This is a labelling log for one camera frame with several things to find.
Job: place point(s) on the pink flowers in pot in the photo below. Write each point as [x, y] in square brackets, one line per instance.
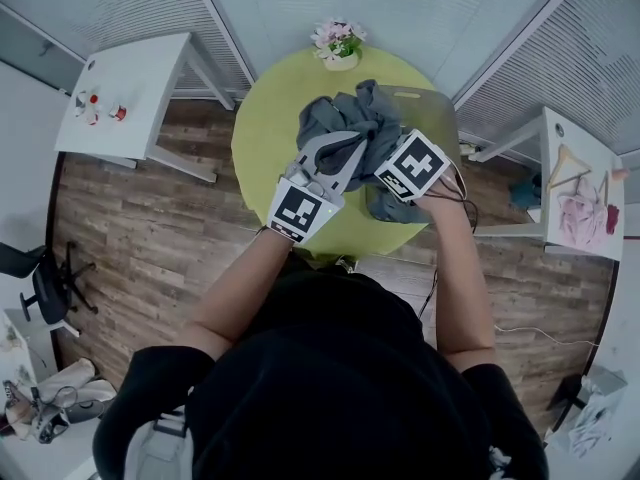
[340, 43]

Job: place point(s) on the wooden clothes hanger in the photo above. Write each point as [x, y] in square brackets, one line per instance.
[565, 155]
[604, 188]

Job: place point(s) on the grey plastic basket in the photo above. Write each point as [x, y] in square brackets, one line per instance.
[430, 113]

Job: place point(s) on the white power strip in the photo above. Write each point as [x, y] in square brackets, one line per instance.
[469, 148]

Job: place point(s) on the person's left forearm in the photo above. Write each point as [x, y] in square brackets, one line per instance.
[235, 288]

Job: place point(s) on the pink garment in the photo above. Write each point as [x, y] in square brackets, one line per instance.
[580, 215]

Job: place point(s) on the dark red cloth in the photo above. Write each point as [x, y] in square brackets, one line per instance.
[613, 220]

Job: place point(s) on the white crumpled cloth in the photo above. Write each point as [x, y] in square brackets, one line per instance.
[592, 428]

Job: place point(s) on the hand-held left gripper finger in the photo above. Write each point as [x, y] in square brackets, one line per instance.
[352, 168]
[309, 149]

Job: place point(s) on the person's shoe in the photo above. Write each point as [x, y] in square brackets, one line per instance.
[346, 263]

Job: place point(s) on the grey packet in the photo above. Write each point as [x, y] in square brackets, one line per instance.
[81, 103]

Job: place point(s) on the black office chair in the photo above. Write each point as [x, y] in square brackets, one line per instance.
[47, 293]

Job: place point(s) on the grey clothes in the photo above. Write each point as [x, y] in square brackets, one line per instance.
[380, 113]

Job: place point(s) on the white desk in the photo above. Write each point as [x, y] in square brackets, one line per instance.
[15, 348]

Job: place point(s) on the person's right forearm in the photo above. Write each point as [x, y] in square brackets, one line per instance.
[460, 278]

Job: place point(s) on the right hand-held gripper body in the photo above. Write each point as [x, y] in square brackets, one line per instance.
[412, 164]

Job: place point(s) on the person's black clothing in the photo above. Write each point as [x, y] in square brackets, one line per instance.
[325, 393]

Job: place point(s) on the red can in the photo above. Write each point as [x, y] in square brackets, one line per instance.
[118, 112]

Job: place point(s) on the teal bag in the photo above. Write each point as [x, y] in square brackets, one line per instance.
[525, 193]

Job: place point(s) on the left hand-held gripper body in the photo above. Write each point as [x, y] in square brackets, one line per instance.
[297, 210]

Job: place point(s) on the white side table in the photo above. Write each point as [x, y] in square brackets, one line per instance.
[560, 218]
[135, 78]

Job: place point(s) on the round yellow-green table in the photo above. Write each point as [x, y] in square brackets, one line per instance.
[265, 133]

